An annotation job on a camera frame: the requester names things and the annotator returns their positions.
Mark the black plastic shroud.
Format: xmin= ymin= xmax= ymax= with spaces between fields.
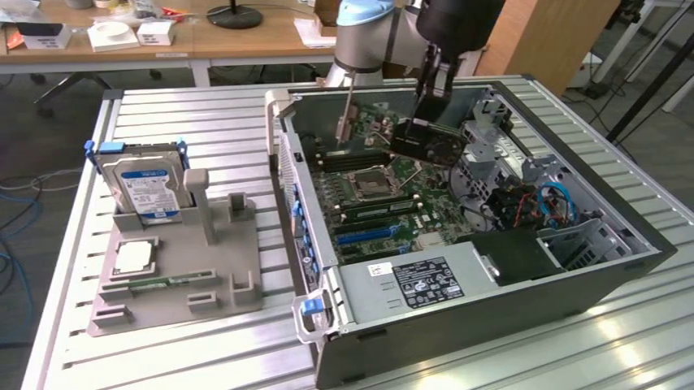
xmin=470 ymin=227 xmax=569 ymax=288

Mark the black round lamp base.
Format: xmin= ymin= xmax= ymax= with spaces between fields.
xmin=206 ymin=0 xmax=265 ymax=29

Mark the black stand pole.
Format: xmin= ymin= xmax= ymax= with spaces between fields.
xmin=606 ymin=40 xmax=694 ymax=141

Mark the hard disk blue carrier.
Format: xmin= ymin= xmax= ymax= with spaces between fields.
xmin=85 ymin=137 xmax=191 ymax=224

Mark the small white box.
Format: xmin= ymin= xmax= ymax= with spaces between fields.
xmin=137 ymin=19 xmax=178 ymax=46

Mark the blue disk wire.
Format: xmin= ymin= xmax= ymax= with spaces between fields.
xmin=536 ymin=181 xmax=580 ymax=228

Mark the brown cardboard box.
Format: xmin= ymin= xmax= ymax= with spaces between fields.
xmin=314 ymin=0 xmax=345 ymax=26

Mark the white square dish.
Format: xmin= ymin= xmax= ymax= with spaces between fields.
xmin=87 ymin=20 xmax=142 ymax=53

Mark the wooden desk white frame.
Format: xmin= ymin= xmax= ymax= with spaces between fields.
xmin=193 ymin=0 xmax=489 ymax=89
xmin=0 ymin=0 xmax=198 ymax=89

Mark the silver CPU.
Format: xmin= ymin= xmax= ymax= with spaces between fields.
xmin=113 ymin=241 xmax=157 ymax=274

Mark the stack of white papers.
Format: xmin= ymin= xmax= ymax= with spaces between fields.
xmin=293 ymin=18 xmax=339 ymax=49

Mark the grey power supply unit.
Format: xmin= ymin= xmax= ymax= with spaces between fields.
xmin=330 ymin=243 xmax=501 ymax=326

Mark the white box black label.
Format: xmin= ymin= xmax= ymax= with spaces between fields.
xmin=15 ymin=22 xmax=73 ymax=50

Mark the black expansion slot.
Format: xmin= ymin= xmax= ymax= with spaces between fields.
xmin=331 ymin=221 xmax=391 ymax=236

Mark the silver chipset heatsink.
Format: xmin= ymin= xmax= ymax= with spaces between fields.
xmin=416 ymin=233 xmax=452 ymax=249

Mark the graphics card black cooler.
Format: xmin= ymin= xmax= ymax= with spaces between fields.
xmin=334 ymin=68 xmax=469 ymax=168

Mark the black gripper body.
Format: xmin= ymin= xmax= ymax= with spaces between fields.
xmin=417 ymin=0 xmax=504 ymax=56

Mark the wooden cabinet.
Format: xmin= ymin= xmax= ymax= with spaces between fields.
xmin=477 ymin=0 xmax=622 ymax=98

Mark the green motherboard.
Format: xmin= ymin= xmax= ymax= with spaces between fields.
xmin=311 ymin=144 xmax=474 ymax=265

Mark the CPU socket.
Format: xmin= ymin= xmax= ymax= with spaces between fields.
xmin=346 ymin=168 xmax=406 ymax=202

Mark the black open PC case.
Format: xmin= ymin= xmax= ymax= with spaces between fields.
xmin=263 ymin=72 xmax=680 ymax=389

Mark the grey parts rack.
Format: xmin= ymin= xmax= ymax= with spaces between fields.
xmin=86 ymin=168 xmax=265 ymax=338

